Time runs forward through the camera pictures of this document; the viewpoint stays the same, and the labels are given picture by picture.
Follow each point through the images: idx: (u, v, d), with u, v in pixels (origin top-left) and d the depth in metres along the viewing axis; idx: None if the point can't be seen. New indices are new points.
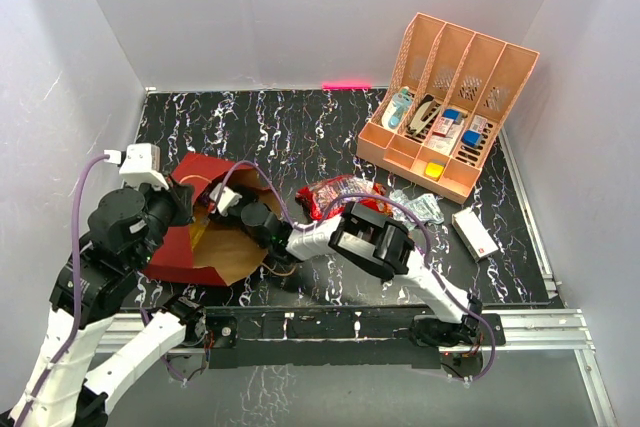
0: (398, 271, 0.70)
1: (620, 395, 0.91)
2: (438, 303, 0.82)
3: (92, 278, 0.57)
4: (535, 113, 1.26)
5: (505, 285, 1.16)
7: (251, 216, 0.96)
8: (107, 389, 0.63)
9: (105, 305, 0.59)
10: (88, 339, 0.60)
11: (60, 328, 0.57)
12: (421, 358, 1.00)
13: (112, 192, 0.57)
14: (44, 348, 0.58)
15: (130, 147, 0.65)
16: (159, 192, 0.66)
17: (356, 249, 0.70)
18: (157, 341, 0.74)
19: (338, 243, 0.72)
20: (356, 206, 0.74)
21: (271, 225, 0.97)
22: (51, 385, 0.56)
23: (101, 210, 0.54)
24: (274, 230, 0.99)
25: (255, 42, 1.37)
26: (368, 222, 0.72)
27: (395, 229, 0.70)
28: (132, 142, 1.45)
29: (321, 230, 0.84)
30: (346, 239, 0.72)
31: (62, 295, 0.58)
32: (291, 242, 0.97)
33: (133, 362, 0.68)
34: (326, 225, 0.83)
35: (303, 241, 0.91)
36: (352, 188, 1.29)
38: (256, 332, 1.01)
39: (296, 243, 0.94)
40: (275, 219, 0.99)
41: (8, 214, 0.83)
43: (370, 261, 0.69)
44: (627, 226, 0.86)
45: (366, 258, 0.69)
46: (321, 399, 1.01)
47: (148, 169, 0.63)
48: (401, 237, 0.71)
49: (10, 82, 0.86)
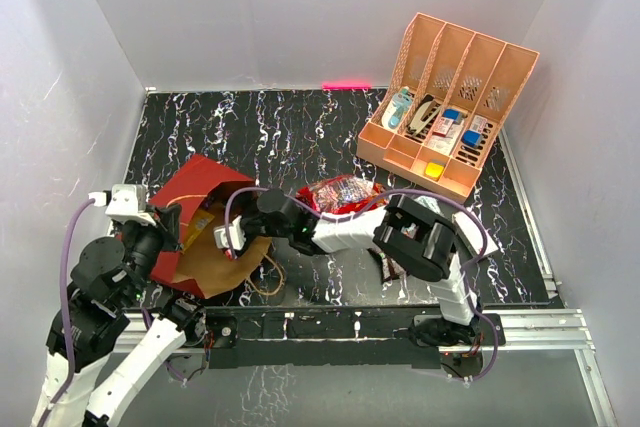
0: (442, 274, 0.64)
1: (620, 394, 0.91)
2: (456, 307, 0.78)
3: (84, 324, 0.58)
4: (535, 113, 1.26)
5: (505, 285, 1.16)
7: (265, 202, 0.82)
8: (107, 411, 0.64)
9: (99, 348, 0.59)
10: (86, 376, 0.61)
11: (57, 369, 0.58)
12: (420, 358, 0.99)
13: (93, 242, 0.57)
14: (45, 387, 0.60)
15: (115, 189, 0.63)
16: (145, 227, 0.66)
17: (406, 247, 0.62)
18: (154, 353, 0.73)
19: (385, 238, 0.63)
20: (406, 199, 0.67)
21: (289, 212, 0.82)
22: (52, 423, 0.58)
23: (82, 263, 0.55)
24: (293, 218, 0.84)
25: (255, 41, 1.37)
26: (416, 218, 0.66)
27: (442, 227, 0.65)
28: (132, 142, 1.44)
29: (360, 224, 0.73)
30: (395, 234, 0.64)
31: (57, 339, 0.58)
32: (319, 231, 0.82)
33: (132, 380, 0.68)
34: (368, 219, 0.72)
35: (335, 233, 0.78)
36: (352, 188, 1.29)
38: (256, 332, 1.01)
39: (326, 233, 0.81)
40: (294, 205, 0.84)
41: (8, 215, 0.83)
43: (419, 261, 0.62)
44: (627, 226, 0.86)
45: (414, 257, 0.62)
46: (321, 399, 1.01)
47: (136, 212, 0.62)
48: (449, 235, 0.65)
49: (10, 81, 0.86)
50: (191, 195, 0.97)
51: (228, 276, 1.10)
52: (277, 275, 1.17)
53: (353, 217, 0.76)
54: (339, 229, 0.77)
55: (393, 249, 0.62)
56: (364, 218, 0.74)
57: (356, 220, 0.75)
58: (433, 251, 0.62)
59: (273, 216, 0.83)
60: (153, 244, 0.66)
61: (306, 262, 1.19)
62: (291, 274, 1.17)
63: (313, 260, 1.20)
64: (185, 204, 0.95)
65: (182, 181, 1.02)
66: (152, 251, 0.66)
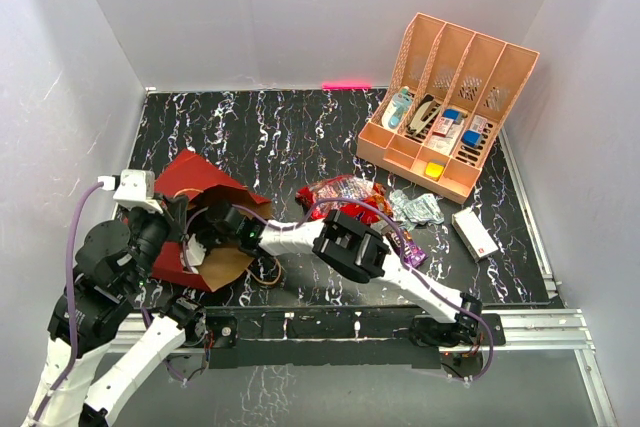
0: (374, 275, 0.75)
1: (620, 395, 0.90)
2: (429, 304, 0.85)
3: (88, 308, 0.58)
4: (535, 113, 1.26)
5: (505, 285, 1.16)
7: (213, 213, 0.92)
8: (106, 406, 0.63)
9: (102, 334, 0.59)
10: (87, 364, 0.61)
11: (58, 356, 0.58)
12: (421, 358, 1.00)
13: (98, 226, 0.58)
14: (43, 375, 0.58)
15: (124, 174, 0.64)
16: (152, 214, 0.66)
17: (339, 257, 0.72)
18: (155, 349, 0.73)
19: (322, 250, 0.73)
20: (341, 213, 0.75)
21: (233, 219, 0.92)
22: (51, 411, 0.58)
23: (88, 246, 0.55)
24: (238, 225, 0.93)
25: (254, 42, 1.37)
26: (348, 229, 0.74)
27: (371, 237, 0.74)
28: (132, 142, 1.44)
29: (300, 233, 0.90)
30: (331, 246, 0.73)
31: (59, 324, 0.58)
32: (265, 238, 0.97)
33: (131, 375, 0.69)
34: (306, 229, 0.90)
35: (279, 240, 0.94)
36: (352, 188, 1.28)
38: (256, 331, 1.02)
39: (270, 240, 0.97)
40: (238, 214, 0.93)
41: (8, 215, 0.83)
43: (349, 267, 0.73)
44: (627, 226, 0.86)
45: (347, 265, 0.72)
46: (321, 399, 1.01)
47: (143, 199, 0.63)
48: (375, 243, 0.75)
49: (10, 81, 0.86)
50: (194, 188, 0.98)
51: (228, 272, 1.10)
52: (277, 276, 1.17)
53: (295, 228, 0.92)
54: (284, 237, 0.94)
55: (329, 260, 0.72)
56: (302, 228, 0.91)
57: (297, 229, 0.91)
58: (362, 260, 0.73)
59: (220, 225, 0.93)
60: (160, 232, 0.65)
61: (306, 262, 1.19)
62: (292, 274, 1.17)
63: (313, 260, 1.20)
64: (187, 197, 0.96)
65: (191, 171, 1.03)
66: (159, 239, 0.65)
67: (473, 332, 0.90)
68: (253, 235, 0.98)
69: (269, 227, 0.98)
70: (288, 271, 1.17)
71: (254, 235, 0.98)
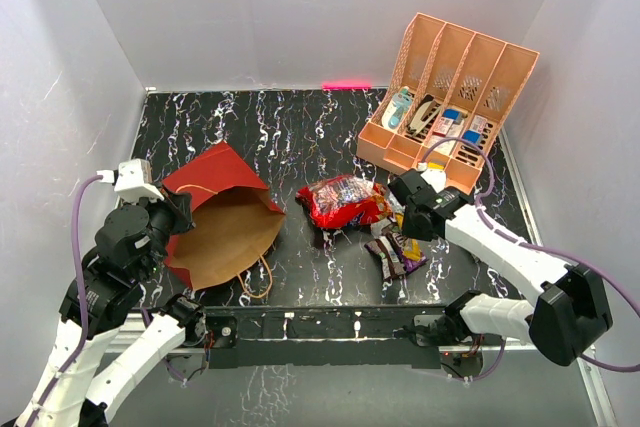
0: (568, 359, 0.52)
1: (623, 396, 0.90)
2: (502, 327, 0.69)
3: (100, 290, 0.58)
4: (535, 113, 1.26)
5: (506, 285, 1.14)
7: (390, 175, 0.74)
8: (106, 399, 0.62)
9: (113, 317, 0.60)
10: (95, 348, 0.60)
11: (68, 338, 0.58)
12: (422, 358, 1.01)
13: (118, 209, 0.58)
14: (52, 357, 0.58)
15: (121, 165, 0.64)
16: (156, 204, 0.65)
17: (562, 319, 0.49)
18: (155, 346, 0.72)
19: (549, 296, 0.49)
20: (601, 274, 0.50)
21: (408, 179, 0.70)
22: (57, 393, 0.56)
23: (107, 227, 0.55)
24: (415, 190, 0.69)
25: (255, 41, 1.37)
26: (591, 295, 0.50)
27: (603, 323, 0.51)
28: (132, 142, 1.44)
29: (521, 259, 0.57)
30: (566, 300, 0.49)
31: (71, 306, 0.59)
32: (457, 220, 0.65)
33: (132, 370, 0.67)
34: (533, 261, 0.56)
35: (476, 237, 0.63)
36: (352, 188, 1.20)
38: (256, 332, 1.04)
39: (463, 227, 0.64)
40: (415, 175, 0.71)
41: (8, 214, 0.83)
43: (560, 337, 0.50)
44: (627, 226, 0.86)
45: (565, 338, 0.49)
46: (321, 399, 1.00)
47: (141, 183, 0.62)
48: (600, 328, 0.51)
49: (10, 81, 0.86)
50: (202, 186, 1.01)
51: (222, 268, 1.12)
52: (277, 276, 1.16)
53: (517, 245, 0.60)
54: (487, 237, 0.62)
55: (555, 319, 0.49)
56: (529, 254, 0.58)
57: (520, 249, 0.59)
58: (576, 334, 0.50)
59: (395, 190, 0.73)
60: (166, 220, 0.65)
61: (306, 263, 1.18)
62: (291, 273, 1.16)
63: (313, 260, 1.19)
64: (199, 197, 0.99)
65: (180, 174, 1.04)
66: (165, 227, 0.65)
67: (466, 329, 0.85)
68: (442, 200, 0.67)
69: (476, 213, 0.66)
70: (288, 271, 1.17)
71: (443, 203, 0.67)
